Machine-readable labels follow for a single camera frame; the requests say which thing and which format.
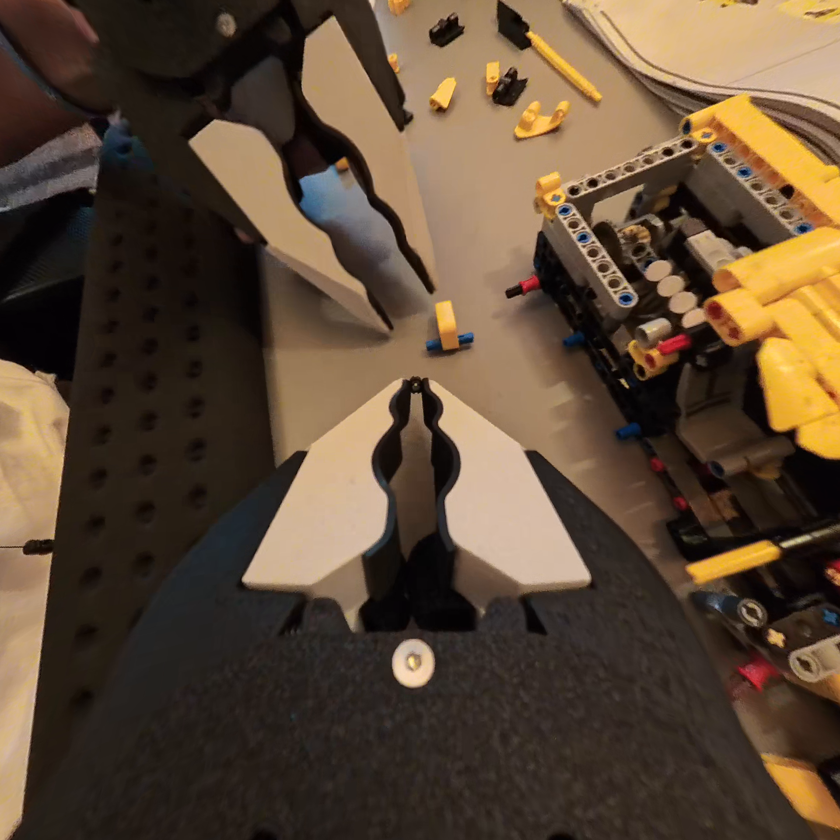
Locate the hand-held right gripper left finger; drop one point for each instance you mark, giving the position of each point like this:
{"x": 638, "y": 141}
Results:
{"x": 315, "y": 518}

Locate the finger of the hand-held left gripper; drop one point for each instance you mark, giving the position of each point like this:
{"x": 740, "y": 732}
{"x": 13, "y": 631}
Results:
{"x": 374, "y": 131}
{"x": 262, "y": 190}

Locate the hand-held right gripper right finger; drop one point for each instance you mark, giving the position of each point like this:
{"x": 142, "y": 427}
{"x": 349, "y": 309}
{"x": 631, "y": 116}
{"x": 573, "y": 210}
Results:
{"x": 518, "y": 525}

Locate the instruction booklet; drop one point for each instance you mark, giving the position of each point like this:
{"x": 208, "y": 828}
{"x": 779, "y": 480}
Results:
{"x": 722, "y": 46}

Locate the person's left forearm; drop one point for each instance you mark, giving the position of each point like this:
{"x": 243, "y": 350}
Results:
{"x": 33, "y": 79}

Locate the grey desk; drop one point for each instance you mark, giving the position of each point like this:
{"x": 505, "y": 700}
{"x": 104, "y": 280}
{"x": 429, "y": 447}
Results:
{"x": 485, "y": 216}

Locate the scattered yellow black pieces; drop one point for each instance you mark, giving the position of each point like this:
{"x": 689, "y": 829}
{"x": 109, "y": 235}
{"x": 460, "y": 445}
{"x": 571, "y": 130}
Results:
{"x": 538, "y": 121}

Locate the thin yellow bar piece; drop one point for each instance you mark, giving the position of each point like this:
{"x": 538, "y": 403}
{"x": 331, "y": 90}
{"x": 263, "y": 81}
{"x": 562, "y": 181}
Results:
{"x": 564, "y": 65}

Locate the yellow toy car model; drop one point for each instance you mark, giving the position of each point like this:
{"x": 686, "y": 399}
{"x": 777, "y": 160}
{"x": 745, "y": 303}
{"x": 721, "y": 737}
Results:
{"x": 754, "y": 295}

